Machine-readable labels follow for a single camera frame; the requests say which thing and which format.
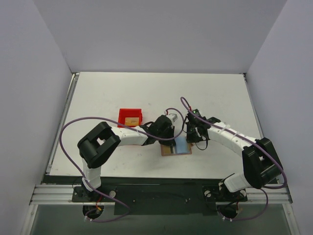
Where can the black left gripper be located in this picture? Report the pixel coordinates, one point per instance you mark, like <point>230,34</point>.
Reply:
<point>169,133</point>

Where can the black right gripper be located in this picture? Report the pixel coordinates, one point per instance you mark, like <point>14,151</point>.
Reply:
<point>193,134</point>

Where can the tan leather card holder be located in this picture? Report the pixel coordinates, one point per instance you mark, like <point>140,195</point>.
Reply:
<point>182,146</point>

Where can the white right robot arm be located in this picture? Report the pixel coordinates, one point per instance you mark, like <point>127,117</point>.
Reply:
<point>261,164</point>

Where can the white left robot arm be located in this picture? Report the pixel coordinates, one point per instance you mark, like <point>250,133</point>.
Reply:
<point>97,146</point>

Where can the gold card in bin upper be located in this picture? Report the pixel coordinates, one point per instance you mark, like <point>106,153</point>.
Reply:
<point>132,121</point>

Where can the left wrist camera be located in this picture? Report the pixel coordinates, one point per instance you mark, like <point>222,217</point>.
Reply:
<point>170,116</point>

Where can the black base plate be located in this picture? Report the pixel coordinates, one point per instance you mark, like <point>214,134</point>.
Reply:
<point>161,196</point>

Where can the aluminium frame rail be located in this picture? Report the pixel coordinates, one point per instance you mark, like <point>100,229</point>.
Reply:
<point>55,195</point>

